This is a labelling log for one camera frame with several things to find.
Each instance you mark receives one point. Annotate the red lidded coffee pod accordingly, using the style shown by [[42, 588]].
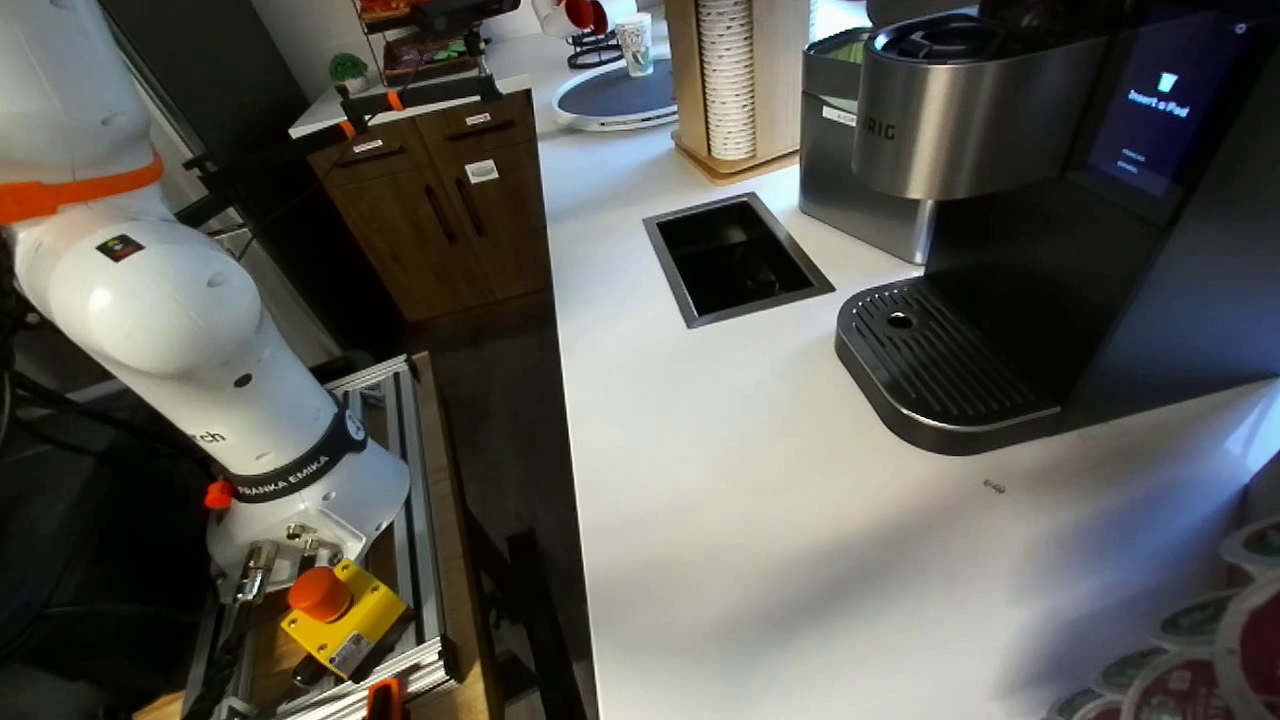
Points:
[[1181, 692], [1261, 652]]

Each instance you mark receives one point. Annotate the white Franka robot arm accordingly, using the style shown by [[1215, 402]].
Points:
[[162, 295]]

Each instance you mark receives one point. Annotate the black ribbed drip tray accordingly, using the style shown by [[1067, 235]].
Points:
[[934, 363]]

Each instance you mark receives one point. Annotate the steel framed countertop waste chute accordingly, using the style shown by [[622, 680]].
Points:
[[739, 260]]

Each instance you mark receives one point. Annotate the green lidded coffee pod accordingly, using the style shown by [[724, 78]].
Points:
[[1196, 621], [1135, 669]]

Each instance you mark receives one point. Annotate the small red object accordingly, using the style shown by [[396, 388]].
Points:
[[585, 12]]

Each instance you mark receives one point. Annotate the small glass cup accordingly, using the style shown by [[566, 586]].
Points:
[[639, 47]]

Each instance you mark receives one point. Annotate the black cover cloth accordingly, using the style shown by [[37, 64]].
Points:
[[80, 603]]

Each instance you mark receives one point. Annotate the wooden cup dispenser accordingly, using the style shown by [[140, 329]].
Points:
[[783, 81]]

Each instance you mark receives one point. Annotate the round blue tray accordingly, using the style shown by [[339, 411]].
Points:
[[614, 104]]

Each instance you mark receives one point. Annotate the white cabinet label sticker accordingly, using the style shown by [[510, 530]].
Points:
[[481, 169]]

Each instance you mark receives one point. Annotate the aluminium rail frame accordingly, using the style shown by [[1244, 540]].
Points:
[[424, 535]]

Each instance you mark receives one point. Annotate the white paper cup stack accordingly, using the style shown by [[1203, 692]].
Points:
[[724, 81]]

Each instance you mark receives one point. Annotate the black silver coffee maker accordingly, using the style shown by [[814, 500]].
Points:
[[1013, 267]]

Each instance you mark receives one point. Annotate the small green round object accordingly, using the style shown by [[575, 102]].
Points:
[[350, 64]]

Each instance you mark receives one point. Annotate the brown wooden cabinet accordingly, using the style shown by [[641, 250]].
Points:
[[401, 241]]

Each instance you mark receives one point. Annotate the coffee maker touchscreen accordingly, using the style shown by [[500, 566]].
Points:
[[1160, 123]]

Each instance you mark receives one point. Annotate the yellow emergency stop box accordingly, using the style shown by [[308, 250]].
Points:
[[367, 604]]

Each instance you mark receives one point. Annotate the coffee pod carousel rack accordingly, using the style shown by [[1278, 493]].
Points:
[[1267, 484]]

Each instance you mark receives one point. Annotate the dark printed box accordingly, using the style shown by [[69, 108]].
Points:
[[429, 55]]

